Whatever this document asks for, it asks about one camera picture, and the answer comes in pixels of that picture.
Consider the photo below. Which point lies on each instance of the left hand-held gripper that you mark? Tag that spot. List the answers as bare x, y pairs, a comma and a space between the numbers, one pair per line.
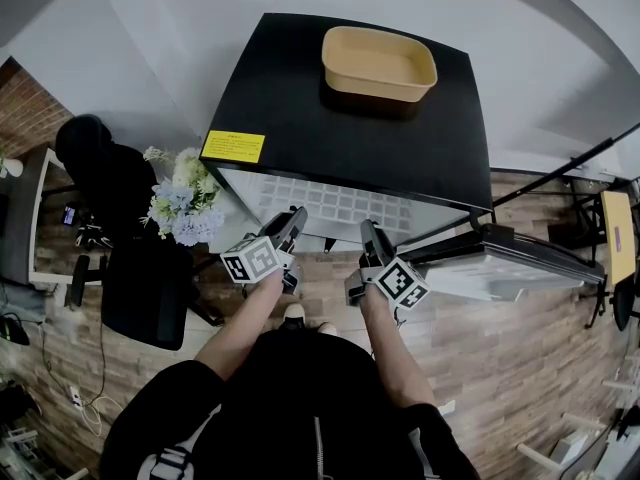
250, 260

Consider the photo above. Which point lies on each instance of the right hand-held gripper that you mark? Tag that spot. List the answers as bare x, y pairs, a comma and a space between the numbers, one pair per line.
402, 285

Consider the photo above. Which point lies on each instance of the white wire grid shelf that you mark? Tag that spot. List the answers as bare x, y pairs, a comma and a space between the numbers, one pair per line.
340, 203

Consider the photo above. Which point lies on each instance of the black mini fridge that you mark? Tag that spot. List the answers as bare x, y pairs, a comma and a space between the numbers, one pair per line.
350, 133

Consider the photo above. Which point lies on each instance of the person's right forearm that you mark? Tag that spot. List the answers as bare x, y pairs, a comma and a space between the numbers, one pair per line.
395, 358

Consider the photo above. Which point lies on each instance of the person's left forearm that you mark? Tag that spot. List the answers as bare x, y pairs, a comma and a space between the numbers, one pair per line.
240, 328

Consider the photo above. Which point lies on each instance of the white refrigerator with open door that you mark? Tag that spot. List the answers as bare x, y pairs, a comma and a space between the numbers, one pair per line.
525, 263

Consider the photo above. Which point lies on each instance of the white table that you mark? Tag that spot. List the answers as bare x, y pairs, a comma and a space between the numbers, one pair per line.
235, 228

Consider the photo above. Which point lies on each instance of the person's left shoe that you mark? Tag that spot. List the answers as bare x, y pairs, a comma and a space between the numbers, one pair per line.
295, 314

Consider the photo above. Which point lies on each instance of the person's shoe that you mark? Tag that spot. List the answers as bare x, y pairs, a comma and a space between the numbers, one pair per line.
295, 314
327, 328

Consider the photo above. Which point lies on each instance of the yellow label sticker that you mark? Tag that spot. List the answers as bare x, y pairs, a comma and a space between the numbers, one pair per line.
232, 146

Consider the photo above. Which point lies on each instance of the white and blue flower bouquet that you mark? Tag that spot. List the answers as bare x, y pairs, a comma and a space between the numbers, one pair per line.
190, 198

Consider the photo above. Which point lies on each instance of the person's right shoe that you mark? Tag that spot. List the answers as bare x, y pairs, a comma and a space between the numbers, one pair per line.
327, 328

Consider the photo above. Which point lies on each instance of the black office chair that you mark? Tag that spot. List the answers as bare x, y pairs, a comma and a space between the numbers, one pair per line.
625, 303
145, 298

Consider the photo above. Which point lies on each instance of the tan paper container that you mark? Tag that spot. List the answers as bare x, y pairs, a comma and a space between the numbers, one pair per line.
380, 68

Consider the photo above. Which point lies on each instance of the black stand pole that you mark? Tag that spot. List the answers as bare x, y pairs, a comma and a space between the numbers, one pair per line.
550, 174

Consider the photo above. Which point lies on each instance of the person's black jacket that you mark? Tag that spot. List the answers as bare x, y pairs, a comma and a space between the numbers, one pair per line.
300, 408

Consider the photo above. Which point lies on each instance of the black bag with white stripes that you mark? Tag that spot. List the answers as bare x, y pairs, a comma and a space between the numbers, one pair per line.
92, 237

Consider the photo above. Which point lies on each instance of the small black device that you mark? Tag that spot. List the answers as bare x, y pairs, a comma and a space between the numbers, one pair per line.
70, 216

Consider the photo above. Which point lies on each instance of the yellow top folding table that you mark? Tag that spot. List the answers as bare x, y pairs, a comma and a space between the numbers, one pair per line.
620, 238

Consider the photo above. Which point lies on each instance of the white wooden furniture legs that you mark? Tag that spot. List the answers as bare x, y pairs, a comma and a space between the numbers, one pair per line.
540, 455

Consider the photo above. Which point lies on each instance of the white power strip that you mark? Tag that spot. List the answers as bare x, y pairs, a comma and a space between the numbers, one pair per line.
75, 397

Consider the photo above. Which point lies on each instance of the small white vase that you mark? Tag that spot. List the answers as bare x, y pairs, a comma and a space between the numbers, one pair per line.
14, 168

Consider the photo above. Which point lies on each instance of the dark desk with white frame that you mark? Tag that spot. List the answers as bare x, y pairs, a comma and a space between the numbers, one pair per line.
20, 228

